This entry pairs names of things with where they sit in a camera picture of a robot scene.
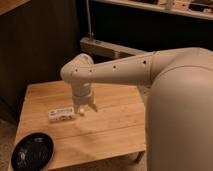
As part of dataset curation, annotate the black ceramic bowl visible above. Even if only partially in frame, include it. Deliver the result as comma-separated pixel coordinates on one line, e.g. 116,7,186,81
11,132,54,171

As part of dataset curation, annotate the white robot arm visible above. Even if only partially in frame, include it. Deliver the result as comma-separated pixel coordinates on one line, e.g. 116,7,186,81
60,47,213,171

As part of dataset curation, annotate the wooden shelf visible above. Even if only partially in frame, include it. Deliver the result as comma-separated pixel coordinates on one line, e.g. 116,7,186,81
94,0,213,21

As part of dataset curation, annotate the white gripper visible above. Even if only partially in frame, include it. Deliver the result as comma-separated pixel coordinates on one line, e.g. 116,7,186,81
72,92,98,116

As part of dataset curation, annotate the wooden table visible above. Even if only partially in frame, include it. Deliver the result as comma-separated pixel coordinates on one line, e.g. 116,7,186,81
15,81,146,171

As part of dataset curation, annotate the metal pole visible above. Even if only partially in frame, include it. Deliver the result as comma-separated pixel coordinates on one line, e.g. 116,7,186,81
86,0,94,41

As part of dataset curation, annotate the long grey case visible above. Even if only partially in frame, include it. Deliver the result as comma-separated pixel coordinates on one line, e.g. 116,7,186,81
80,37,144,59

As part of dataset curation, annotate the dark wooden cabinet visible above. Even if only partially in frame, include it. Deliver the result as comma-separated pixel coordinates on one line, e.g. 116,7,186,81
0,0,79,123

